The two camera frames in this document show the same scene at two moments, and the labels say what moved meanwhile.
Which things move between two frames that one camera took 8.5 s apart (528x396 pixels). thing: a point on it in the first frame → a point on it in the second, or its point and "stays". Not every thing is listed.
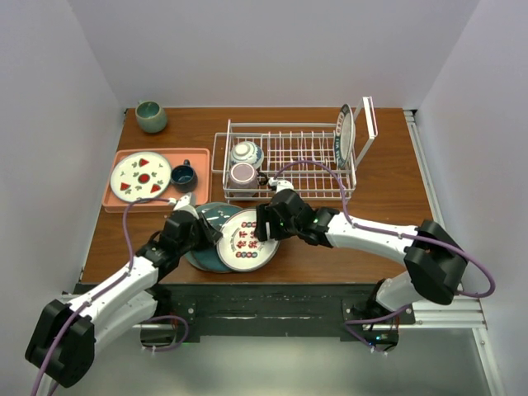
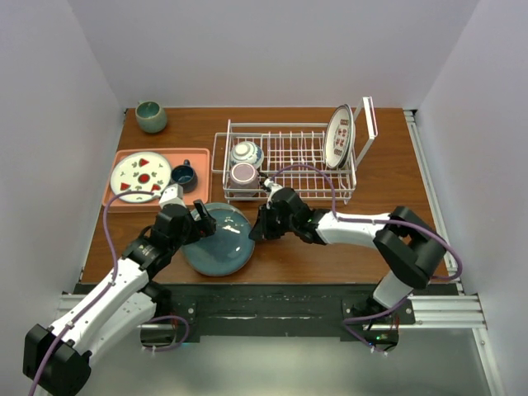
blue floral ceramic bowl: (247, 153) stays
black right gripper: (262, 213) stays
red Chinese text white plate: (238, 248) → (337, 136)
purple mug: (242, 176) stays
